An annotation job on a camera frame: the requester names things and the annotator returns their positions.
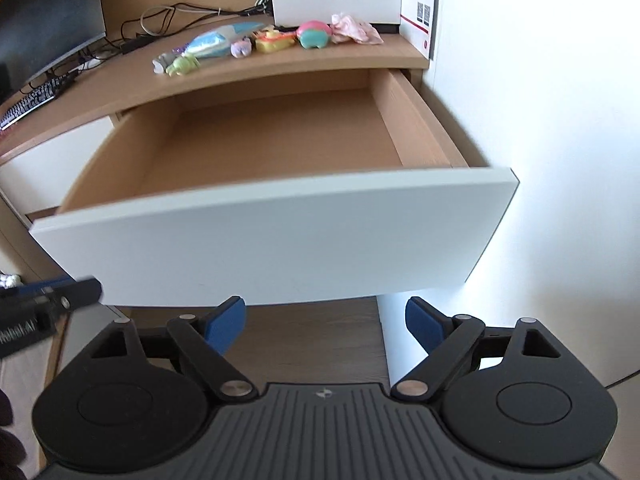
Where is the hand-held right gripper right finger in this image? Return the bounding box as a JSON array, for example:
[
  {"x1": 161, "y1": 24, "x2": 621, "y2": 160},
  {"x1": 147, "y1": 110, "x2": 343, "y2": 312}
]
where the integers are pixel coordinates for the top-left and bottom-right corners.
[{"x1": 391, "y1": 296, "x2": 564, "y2": 404}]

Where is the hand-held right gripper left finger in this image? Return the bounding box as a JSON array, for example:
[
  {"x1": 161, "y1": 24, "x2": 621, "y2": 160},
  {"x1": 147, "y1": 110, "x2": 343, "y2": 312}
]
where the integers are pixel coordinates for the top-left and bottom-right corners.
[{"x1": 89, "y1": 296, "x2": 256, "y2": 404}]

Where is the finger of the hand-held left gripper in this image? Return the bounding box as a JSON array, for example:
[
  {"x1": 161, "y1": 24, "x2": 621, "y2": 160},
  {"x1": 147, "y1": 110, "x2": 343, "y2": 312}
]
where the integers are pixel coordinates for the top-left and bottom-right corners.
[{"x1": 0, "y1": 276, "x2": 104, "y2": 317}]

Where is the white front wooden drawer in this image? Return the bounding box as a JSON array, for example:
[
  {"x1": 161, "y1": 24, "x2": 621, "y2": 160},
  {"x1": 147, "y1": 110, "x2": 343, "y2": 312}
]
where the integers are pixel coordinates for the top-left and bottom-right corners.
[{"x1": 27, "y1": 67, "x2": 521, "y2": 307}]

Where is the grey-blue toy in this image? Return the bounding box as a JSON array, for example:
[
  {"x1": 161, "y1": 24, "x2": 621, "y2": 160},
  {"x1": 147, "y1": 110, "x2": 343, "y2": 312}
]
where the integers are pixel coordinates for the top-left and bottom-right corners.
[{"x1": 152, "y1": 49, "x2": 176, "y2": 76}]

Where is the light green toy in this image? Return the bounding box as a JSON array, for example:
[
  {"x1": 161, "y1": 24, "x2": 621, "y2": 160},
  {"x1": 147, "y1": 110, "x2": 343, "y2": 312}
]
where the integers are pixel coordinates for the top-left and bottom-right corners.
[{"x1": 166, "y1": 55, "x2": 201, "y2": 78}]

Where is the blue and white packet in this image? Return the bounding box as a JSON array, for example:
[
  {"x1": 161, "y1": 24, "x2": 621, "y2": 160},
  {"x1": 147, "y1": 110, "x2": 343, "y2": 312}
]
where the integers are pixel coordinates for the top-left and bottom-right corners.
[{"x1": 182, "y1": 21, "x2": 269, "y2": 60}]

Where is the pink plush toy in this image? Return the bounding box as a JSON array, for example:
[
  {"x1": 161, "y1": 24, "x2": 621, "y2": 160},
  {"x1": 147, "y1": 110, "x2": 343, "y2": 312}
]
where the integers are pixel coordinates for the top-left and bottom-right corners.
[{"x1": 330, "y1": 12, "x2": 385, "y2": 45}]

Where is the pink and teal toy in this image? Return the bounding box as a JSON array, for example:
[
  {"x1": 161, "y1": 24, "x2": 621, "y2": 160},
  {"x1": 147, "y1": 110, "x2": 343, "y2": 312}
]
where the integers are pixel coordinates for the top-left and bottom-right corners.
[{"x1": 296, "y1": 20, "x2": 334, "y2": 51}]

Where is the black keyboard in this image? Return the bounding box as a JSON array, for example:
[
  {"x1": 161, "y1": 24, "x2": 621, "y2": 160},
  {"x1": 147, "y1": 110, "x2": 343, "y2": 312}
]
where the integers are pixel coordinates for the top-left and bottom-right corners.
[{"x1": 0, "y1": 72, "x2": 81, "y2": 132}]

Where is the black power adapter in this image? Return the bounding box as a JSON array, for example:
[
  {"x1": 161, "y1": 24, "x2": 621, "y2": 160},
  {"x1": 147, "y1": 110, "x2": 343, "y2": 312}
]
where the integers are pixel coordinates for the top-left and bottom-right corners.
[{"x1": 120, "y1": 35, "x2": 156, "y2": 55}]

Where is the black computer monitor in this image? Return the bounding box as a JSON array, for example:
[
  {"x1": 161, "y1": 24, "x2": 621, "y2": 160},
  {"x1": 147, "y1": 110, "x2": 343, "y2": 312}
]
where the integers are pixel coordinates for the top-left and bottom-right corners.
[{"x1": 0, "y1": 0, "x2": 107, "y2": 104}]

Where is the tangle of black cables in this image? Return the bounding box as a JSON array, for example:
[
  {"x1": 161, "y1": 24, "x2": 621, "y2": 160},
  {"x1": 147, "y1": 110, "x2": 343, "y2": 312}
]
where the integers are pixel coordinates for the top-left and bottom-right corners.
[{"x1": 50, "y1": 4, "x2": 274, "y2": 81}]

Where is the white looped cable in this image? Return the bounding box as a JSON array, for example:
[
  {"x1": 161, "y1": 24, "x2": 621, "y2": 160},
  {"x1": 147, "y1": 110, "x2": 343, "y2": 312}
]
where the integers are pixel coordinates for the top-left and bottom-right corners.
[{"x1": 139, "y1": 4, "x2": 222, "y2": 37}]

